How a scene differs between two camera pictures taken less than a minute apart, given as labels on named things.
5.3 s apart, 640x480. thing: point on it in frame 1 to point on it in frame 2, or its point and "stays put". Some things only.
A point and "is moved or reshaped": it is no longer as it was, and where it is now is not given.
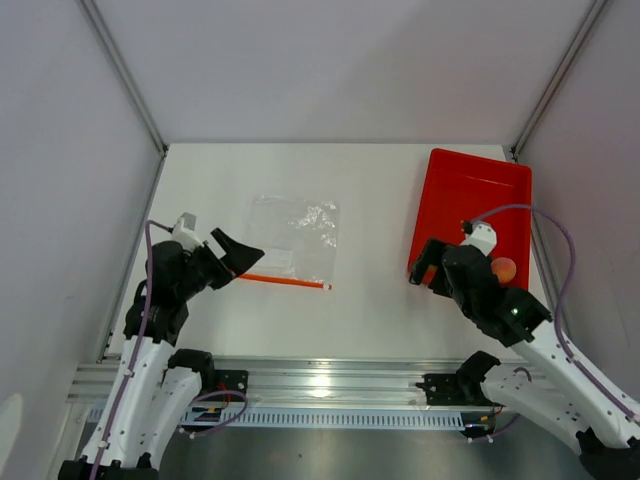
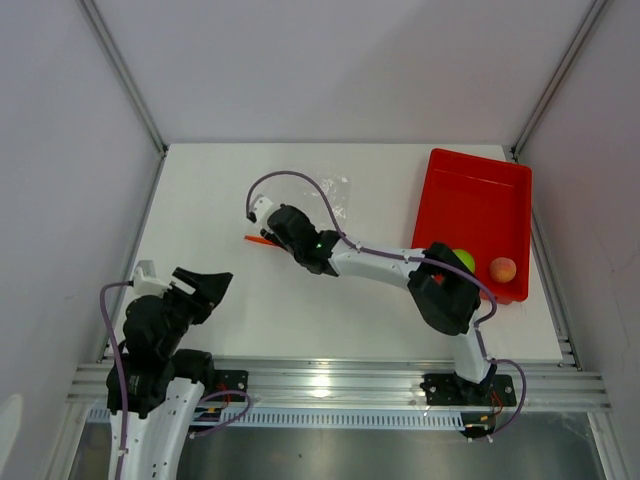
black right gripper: [427, 256] to [309, 224]
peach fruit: [505, 269] stays put
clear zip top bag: [299, 237] is moved or reshaped
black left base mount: [212, 381] stays put
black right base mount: [462, 389] stays put
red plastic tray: [458, 187] stays put
